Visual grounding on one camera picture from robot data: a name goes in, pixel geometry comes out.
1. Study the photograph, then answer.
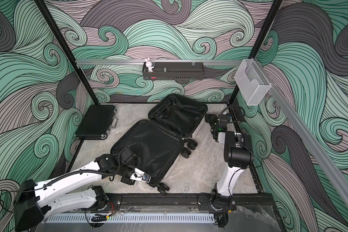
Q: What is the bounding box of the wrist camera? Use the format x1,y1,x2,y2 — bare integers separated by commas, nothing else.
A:
130,172,151,183
219,113,232,125

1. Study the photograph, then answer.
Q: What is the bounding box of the clear acrylic wall box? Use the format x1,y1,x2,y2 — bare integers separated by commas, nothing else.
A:
234,59,271,106

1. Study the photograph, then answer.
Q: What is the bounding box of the white hard-shell suitcase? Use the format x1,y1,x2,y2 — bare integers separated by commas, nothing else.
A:
110,94,208,194

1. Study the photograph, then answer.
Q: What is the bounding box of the black flat case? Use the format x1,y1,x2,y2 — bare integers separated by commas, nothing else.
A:
75,105,119,140

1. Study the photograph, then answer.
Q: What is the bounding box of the aluminium wall rail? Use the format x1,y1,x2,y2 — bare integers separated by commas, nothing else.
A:
75,59,242,66
253,59,348,208

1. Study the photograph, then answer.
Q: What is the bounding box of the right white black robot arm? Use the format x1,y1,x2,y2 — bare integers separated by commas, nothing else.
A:
205,105,254,203

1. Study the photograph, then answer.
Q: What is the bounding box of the white slotted cable duct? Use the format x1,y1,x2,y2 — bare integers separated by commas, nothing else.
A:
46,213,215,224

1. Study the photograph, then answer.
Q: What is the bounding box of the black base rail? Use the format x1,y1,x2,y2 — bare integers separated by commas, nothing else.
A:
106,193,275,212

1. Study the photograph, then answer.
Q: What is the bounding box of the black wall shelf tray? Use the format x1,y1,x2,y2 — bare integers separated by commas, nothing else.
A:
142,62,205,81

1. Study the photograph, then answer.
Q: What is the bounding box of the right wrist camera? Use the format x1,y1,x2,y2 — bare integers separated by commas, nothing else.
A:
219,113,232,125

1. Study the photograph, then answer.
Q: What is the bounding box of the aluminium back wall rail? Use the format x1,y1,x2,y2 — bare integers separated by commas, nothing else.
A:
75,59,242,66

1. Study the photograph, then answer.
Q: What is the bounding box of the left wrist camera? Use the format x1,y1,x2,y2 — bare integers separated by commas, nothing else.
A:
130,172,151,183

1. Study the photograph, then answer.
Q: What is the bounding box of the white bunny figurine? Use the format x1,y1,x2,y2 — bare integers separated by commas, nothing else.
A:
145,58,154,73

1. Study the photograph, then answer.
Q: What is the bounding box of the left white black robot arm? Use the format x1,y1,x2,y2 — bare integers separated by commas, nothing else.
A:
13,148,151,232

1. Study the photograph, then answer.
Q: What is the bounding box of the aluminium right wall rail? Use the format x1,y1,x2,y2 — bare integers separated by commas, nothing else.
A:
253,59,348,208

